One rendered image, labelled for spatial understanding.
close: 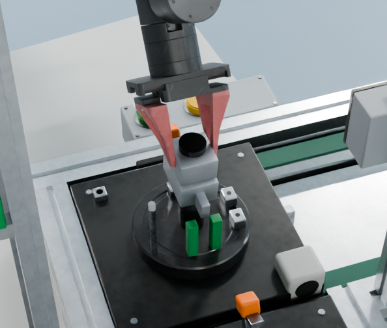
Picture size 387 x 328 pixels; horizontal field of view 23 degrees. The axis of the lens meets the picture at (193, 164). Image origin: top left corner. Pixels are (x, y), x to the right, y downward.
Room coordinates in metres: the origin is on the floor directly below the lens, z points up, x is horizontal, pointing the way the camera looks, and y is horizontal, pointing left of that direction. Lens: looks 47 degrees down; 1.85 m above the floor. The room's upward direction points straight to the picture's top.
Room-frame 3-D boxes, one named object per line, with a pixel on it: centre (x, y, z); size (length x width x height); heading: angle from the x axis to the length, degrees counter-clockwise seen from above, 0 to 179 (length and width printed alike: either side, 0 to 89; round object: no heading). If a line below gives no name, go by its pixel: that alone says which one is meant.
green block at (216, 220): (0.68, -0.02, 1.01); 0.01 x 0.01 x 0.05; 19
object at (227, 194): (0.75, -0.04, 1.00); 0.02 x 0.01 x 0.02; 19
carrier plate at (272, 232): (0.72, 0.00, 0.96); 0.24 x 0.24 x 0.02; 19
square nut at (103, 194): (0.77, 0.11, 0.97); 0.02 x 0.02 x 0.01; 19
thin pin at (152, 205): (0.67, 0.04, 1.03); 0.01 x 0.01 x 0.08
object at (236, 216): (0.71, -0.05, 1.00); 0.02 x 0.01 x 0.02; 19
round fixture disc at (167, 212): (0.72, 0.00, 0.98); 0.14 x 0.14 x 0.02
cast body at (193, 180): (0.71, 0.00, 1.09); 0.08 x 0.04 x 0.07; 19
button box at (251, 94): (0.95, -0.01, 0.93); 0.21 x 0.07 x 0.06; 109
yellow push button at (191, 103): (0.95, -0.01, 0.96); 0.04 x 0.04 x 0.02
